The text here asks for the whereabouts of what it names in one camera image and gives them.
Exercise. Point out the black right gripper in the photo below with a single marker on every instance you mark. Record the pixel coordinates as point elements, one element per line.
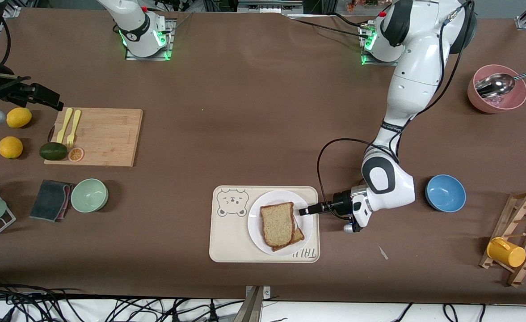
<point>8,89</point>

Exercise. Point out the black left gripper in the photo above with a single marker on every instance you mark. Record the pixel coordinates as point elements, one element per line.
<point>341,202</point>

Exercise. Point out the plain brown bread slice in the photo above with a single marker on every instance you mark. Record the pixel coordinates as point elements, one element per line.
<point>277,226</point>

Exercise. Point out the white round plate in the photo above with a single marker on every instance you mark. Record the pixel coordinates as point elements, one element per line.
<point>254,223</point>

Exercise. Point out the yellow plastic knife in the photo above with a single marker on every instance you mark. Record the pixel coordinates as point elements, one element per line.
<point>65,120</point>

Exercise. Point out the yellow lemon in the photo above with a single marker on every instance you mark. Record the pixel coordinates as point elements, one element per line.
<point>18,117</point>

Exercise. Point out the yellow plastic fork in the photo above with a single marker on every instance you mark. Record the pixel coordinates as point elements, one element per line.
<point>74,125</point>

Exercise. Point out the dark green avocado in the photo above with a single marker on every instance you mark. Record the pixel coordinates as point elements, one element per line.
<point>52,151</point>

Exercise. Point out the round yellow orange fruit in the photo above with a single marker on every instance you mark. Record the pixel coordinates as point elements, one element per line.
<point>10,147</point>

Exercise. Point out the orange slice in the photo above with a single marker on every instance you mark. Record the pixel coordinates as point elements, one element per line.
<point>76,154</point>

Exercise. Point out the wooden cutting board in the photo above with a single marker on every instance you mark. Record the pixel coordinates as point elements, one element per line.
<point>102,138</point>

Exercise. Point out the small grey tape scrap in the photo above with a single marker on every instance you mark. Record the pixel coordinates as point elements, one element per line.
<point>383,253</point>

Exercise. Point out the cream tray with bear print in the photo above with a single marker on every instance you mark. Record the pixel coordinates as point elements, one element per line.
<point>227,241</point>

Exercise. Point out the dark grey folded cloth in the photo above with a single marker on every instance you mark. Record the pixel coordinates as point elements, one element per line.
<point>48,200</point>

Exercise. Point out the pale green bowl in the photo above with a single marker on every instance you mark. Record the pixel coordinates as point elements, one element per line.
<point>88,195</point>

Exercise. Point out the blue bowl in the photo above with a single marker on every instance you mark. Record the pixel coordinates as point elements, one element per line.
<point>446,193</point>

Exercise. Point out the wooden mug rack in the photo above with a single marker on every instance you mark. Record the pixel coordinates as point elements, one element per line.
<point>508,223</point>

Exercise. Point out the yellow mug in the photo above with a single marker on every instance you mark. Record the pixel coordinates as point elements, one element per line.
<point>506,252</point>

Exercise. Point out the grey metal box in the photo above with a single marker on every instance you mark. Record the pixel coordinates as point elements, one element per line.
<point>269,5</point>

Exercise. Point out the metal spoon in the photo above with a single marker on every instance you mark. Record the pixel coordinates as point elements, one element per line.
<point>497,85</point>

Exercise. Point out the pink bowl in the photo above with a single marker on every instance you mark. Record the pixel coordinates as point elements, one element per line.
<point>515,96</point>

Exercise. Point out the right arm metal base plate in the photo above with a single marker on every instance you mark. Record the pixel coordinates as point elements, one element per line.
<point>146,58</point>

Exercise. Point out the metal table bracket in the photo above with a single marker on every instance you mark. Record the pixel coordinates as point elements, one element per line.
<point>254,308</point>

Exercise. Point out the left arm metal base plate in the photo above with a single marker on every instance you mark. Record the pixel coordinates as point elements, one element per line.
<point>370,63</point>

